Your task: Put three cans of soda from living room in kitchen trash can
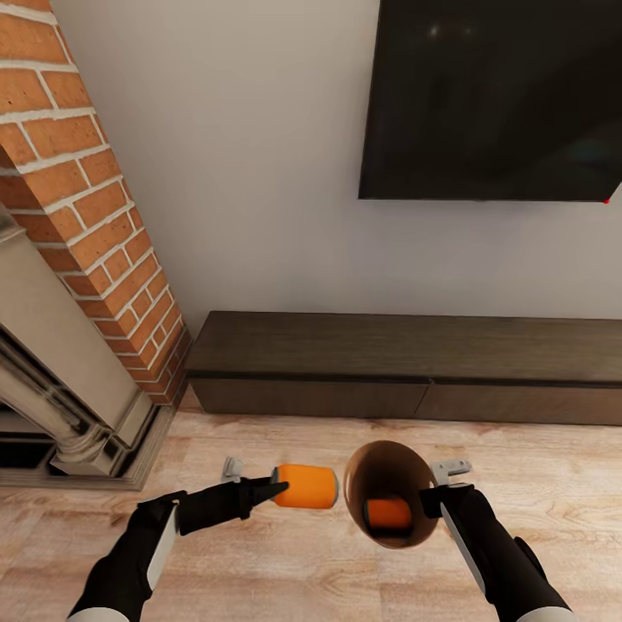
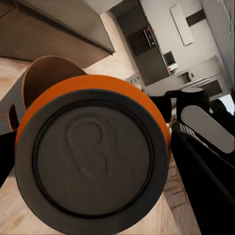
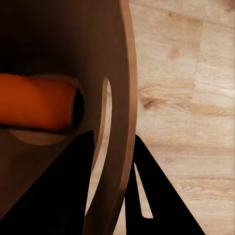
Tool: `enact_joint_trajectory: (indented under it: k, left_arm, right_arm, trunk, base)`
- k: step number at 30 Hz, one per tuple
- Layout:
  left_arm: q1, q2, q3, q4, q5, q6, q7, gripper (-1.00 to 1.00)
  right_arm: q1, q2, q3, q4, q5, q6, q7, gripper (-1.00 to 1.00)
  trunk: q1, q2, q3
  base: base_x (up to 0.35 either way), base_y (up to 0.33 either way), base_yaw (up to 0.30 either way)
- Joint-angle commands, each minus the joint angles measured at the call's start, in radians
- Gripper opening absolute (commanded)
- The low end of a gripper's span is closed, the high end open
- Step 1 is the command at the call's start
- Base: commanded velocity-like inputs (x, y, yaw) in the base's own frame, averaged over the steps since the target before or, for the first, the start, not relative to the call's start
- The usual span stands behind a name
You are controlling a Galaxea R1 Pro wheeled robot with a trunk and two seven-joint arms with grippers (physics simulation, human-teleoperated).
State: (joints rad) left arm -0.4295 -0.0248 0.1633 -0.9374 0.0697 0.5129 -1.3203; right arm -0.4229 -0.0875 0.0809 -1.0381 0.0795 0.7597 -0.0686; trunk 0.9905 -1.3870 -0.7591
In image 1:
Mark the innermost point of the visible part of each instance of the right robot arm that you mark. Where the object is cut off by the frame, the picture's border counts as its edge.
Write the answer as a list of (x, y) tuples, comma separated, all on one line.
[(505, 568)]

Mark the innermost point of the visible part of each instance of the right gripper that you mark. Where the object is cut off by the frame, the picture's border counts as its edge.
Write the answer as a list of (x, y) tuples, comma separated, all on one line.
[(431, 501)]

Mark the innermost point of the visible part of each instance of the trash can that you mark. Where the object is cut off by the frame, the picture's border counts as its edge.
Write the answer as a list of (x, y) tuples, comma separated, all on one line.
[(382, 470)]

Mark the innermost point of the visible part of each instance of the cabinet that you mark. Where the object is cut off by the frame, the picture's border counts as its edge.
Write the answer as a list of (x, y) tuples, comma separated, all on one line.
[(463, 368)]

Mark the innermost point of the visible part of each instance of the can of soda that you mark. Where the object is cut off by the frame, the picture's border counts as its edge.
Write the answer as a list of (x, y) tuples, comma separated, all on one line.
[(309, 486), (387, 515)]

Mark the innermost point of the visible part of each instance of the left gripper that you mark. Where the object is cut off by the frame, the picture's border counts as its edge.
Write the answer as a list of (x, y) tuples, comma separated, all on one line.
[(230, 500)]

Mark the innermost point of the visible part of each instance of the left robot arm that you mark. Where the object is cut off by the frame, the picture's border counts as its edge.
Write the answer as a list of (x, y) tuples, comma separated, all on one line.
[(119, 583)]

